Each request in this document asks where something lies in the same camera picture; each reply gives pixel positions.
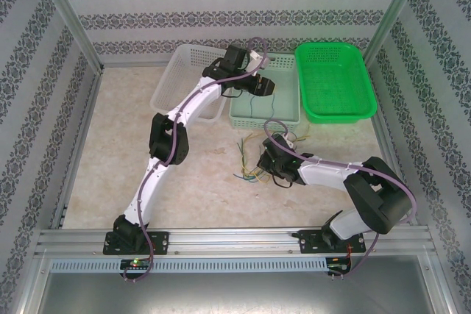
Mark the dark blue thin cable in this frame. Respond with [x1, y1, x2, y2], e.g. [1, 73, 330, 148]
[247, 93, 279, 119]

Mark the mint perforated plastic basket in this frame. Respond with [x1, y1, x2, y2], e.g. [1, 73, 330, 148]
[228, 52, 302, 130]

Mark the white perforated plastic basket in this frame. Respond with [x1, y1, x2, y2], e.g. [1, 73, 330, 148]
[149, 43, 231, 124]

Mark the bright green plastic basket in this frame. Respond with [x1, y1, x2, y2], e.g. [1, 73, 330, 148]
[294, 41, 378, 126]

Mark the grey metal shelf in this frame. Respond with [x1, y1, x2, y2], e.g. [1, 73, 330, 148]
[35, 271, 450, 314]

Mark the aluminium mounting rail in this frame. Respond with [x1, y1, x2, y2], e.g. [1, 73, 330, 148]
[35, 224, 438, 257]

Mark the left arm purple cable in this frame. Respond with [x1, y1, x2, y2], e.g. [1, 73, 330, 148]
[121, 36, 272, 284]

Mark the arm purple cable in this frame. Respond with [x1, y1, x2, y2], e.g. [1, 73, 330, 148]
[121, 36, 272, 284]
[263, 119, 415, 280]

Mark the grey slotted cable duct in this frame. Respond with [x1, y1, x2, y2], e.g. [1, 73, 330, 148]
[49, 257, 329, 274]

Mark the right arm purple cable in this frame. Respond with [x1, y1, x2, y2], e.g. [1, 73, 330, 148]
[263, 119, 415, 280]

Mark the aluminium frame post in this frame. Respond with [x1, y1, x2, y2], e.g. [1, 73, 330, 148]
[363, 0, 432, 72]
[35, 0, 105, 74]

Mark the aluminium side rail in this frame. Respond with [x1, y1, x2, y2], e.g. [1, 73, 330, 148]
[49, 65, 106, 231]

